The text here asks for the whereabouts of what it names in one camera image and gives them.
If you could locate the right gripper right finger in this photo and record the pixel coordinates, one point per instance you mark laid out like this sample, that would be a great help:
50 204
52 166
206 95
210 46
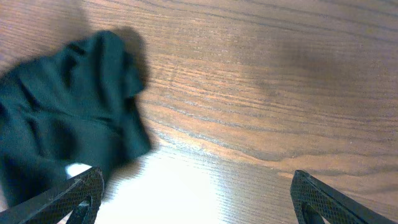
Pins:
316 202

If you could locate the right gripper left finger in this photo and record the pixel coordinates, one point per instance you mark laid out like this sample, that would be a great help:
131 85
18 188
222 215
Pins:
79 199

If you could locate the black t-shirt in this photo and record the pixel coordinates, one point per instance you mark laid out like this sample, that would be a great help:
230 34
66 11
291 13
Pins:
74 107

